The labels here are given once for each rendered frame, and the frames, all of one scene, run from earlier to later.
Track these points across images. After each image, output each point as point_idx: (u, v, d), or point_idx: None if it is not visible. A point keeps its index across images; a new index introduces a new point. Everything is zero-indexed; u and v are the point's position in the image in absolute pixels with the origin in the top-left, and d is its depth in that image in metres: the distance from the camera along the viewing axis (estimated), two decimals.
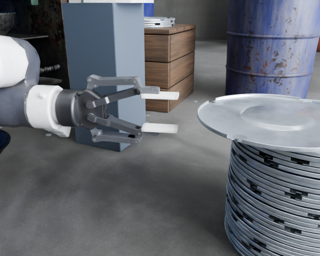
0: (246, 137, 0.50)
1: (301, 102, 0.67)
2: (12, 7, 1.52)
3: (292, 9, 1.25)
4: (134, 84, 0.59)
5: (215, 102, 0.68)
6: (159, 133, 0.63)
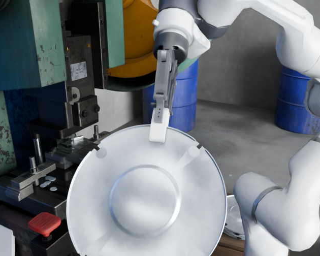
0: (99, 157, 0.62)
1: (196, 254, 0.53)
2: None
3: None
4: (154, 97, 0.61)
5: (197, 149, 0.59)
6: None
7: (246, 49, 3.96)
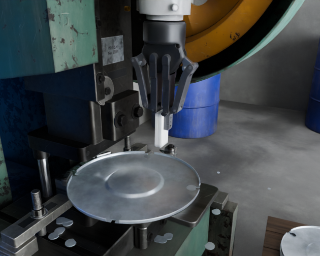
0: (144, 156, 0.82)
1: (117, 216, 0.59)
2: None
3: None
4: (171, 109, 0.59)
5: (195, 188, 0.68)
6: (154, 126, 0.63)
7: (271, 43, 3.56)
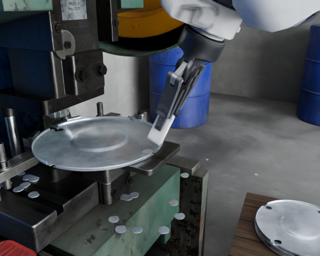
0: (127, 122, 0.83)
1: (59, 162, 0.62)
2: None
3: None
4: (180, 107, 0.63)
5: (150, 152, 0.66)
6: (158, 129, 0.62)
7: (263, 35, 3.58)
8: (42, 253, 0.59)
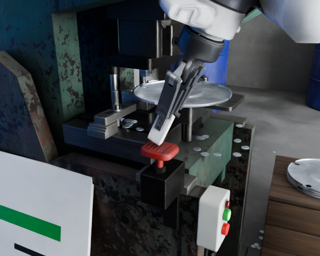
0: (145, 88, 1.00)
1: (223, 97, 0.90)
2: None
3: None
4: (180, 107, 0.62)
5: (200, 83, 1.06)
6: (158, 129, 0.62)
7: (274, 30, 3.81)
8: None
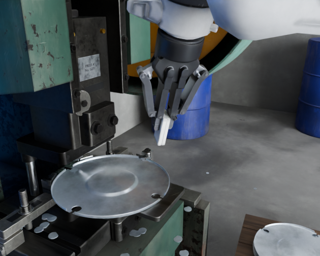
0: None
1: (138, 161, 0.90)
2: None
3: None
4: (180, 112, 0.60)
5: (72, 168, 0.86)
6: (155, 128, 0.62)
7: (262, 46, 3.66)
8: None
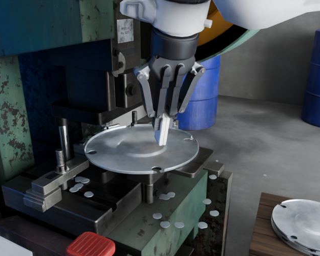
0: None
1: (130, 128, 0.93)
2: None
3: None
4: (179, 110, 0.60)
5: None
6: (155, 128, 0.62)
7: (268, 39, 3.68)
8: None
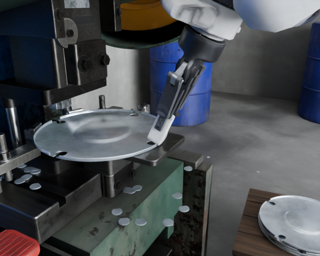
0: None
1: None
2: None
3: None
4: (180, 107, 0.63)
5: None
6: (158, 129, 0.62)
7: (264, 33, 3.57)
8: (44, 245, 0.57)
